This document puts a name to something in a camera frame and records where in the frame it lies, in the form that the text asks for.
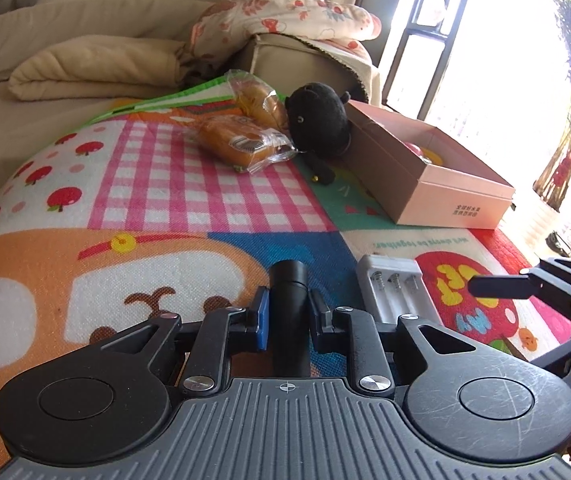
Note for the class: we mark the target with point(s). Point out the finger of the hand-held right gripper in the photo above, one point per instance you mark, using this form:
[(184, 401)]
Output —
[(560, 352), (500, 286)]

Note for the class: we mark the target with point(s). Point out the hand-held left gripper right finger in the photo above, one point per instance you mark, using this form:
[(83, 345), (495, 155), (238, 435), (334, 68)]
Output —
[(318, 321)]

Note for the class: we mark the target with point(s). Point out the large white plant pot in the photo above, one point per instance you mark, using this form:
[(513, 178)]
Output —
[(540, 220)]

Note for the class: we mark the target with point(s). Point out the white battery charger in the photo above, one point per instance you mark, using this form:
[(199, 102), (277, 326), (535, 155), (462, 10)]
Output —
[(390, 285)]

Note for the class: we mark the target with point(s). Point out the beige fringed cloth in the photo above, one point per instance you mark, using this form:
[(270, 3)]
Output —
[(360, 70)]

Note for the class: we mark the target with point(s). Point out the yellow toy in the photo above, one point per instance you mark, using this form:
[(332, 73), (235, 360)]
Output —
[(434, 156)]

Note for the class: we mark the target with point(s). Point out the black flashlight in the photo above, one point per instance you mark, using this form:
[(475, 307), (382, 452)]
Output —
[(289, 305)]

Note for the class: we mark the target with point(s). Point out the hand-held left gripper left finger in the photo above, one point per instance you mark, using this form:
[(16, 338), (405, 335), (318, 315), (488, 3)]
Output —
[(262, 317)]

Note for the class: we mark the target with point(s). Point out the colourful printed play mat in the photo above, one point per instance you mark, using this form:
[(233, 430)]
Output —
[(165, 195)]

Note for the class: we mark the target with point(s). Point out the clear bread packet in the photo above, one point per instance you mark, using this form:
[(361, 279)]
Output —
[(255, 97)]

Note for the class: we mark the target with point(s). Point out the folded beige blanket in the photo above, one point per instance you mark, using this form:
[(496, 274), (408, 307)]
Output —
[(90, 67)]

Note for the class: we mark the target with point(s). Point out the black window frame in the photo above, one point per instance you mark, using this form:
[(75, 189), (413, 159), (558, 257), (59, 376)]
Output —
[(410, 25)]

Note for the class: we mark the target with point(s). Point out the white floral blanket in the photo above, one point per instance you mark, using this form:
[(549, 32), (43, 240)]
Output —
[(275, 10)]

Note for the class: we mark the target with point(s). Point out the beige sofa armrest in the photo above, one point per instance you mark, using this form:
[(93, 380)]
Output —
[(285, 60)]

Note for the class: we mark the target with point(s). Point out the bread packet with barcode label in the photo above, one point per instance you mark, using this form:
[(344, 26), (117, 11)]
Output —
[(230, 140)]

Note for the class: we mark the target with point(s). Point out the pink cardboard box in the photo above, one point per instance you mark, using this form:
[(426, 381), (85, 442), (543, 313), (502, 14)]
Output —
[(445, 200)]

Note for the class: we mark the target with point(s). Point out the black plush toy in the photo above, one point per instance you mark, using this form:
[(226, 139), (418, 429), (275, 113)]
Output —
[(315, 120)]

